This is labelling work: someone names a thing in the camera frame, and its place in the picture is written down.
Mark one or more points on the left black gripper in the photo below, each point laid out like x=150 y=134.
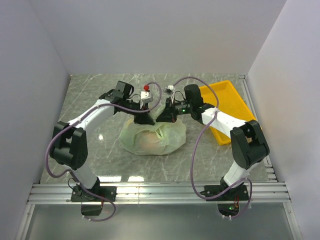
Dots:
x=143 y=117

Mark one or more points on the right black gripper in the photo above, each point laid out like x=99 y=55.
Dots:
x=169 y=115

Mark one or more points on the pale green plastic bag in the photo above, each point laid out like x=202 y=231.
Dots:
x=162 y=138

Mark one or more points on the yellow plastic tray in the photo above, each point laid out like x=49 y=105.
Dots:
x=230 y=102

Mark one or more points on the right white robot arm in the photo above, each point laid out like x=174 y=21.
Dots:
x=248 y=143

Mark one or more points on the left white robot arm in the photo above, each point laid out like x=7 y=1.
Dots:
x=68 y=146

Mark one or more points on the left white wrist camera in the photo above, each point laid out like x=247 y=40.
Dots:
x=146 y=96

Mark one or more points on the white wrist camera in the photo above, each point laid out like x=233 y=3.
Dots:
x=170 y=90
x=146 y=96

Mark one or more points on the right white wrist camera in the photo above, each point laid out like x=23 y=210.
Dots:
x=170 y=90

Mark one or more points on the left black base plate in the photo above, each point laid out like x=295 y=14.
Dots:
x=79 y=195

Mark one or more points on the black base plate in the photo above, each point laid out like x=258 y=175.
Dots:
x=237 y=193
x=79 y=195

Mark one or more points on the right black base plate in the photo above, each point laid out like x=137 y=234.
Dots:
x=237 y=193

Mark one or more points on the aluminium mounting rail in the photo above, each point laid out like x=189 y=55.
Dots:
x=139 y=193

